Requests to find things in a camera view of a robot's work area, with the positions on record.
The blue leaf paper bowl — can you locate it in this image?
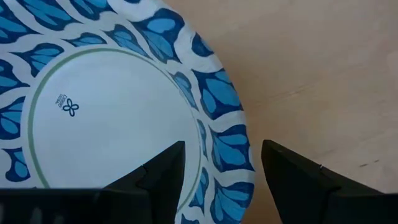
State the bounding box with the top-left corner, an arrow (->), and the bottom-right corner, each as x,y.
0,0 -> 256,224

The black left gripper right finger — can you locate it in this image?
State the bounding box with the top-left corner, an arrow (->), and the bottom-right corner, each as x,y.
262,139 -> 398,224

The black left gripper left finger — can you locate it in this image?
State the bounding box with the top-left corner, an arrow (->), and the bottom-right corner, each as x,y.
93,140 -> 187,224

